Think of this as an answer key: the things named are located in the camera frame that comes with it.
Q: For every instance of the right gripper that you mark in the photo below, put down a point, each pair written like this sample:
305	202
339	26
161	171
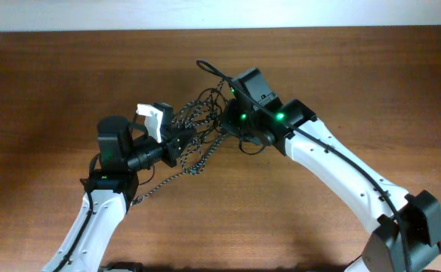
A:
229	118

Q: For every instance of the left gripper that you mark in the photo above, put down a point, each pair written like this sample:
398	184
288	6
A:
171	149

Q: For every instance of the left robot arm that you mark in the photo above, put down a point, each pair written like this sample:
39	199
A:
125	149

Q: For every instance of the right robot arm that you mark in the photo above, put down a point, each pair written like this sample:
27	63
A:
405	230

